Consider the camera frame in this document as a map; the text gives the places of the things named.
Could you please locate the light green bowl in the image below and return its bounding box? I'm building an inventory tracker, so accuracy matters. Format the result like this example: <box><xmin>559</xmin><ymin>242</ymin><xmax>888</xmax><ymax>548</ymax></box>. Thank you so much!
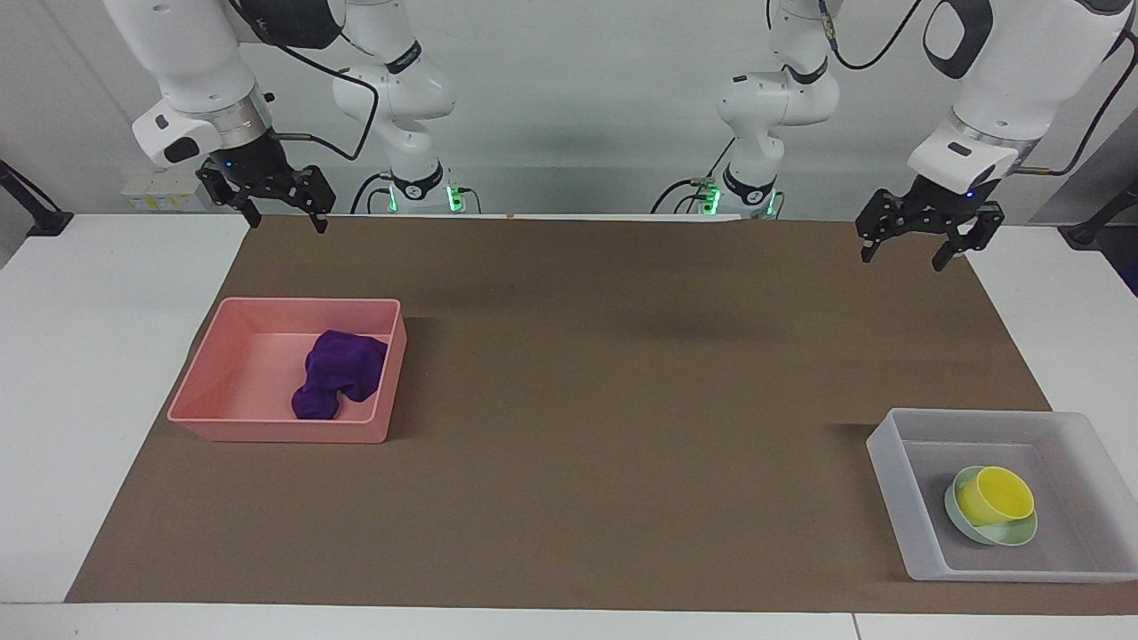
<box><xmin>943</xmin><ymin>466</ymin><xmax>1040</xmax><ymax>548</ymax></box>

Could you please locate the purple cloth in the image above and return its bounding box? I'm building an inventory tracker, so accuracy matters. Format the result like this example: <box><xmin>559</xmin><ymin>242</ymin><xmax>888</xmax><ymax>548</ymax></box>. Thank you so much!
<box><xmin>291</xmin><ymin>329</ymin><xmax>390</xmax><ymax>421</ymax></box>

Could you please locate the translucent white plastic box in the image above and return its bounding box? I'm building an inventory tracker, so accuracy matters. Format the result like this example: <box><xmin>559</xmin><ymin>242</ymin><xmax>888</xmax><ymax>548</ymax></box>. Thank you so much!
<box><xmin>865</xmin><ymin>407</ymin><xmax>1138</xmax><ymax>584</ymax></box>

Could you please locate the black cable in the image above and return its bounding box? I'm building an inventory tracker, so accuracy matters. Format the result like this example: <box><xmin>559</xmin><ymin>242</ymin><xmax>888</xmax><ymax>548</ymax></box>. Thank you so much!
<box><xmin>229</xmin><ymin>0</ymin><xmax>381</xmax><ymax>164</ymax></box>
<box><xmin>1016</xmin><ymin>25</ymin><xmax>1138</xmax><ymax>177</ymax></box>
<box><xmin>818</xmin><ymin>0</ymin><xmax>926</xmax><ymax>71</ymax></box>
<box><xmin>650</xmin><ymin>136</ymin><xmax>739</xmax><ymax>215</ymax></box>
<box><xmin>349</xmin><ymin>172</ymin><xmax>395</xmax><ymax>215</ymax></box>

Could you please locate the pink plastic box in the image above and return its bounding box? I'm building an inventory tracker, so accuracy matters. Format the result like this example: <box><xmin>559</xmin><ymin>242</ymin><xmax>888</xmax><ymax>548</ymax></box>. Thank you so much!
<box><xmin>167</xmin><ymin>297</ymin><xmax>409</xmax><ymax>444</ymax></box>

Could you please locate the yellow cup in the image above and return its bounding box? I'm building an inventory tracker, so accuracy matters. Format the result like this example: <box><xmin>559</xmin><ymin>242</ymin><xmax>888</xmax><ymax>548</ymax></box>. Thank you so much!
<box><xmin>958</xmin><ymin>466</ymin><xmax>1037</xmax><ymax>528</ymax></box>

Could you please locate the black stand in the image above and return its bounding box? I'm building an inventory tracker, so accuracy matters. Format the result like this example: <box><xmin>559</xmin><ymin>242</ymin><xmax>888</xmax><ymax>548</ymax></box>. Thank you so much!
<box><xmin>0</xmin><ymin>159</ymin><xmax>75</xmax><ymax>237</ymax></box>
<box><xmin>1066</xmin><ymin>180</ymin><xmax>1138</xmax><ymax>249</ymax></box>

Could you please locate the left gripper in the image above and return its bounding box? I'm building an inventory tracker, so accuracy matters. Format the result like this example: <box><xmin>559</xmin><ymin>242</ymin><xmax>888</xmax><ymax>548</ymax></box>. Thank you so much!
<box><xmin>855</xmin><ymin>174</ymin><xmax>1006</xmax><ymax>273</ymax></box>

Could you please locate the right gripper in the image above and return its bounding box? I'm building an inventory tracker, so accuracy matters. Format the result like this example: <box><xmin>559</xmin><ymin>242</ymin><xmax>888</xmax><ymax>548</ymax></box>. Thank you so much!
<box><xmin>196</xmin><ymin>132</ymin><xmax>338</xmax><ymax>236</ymax></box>

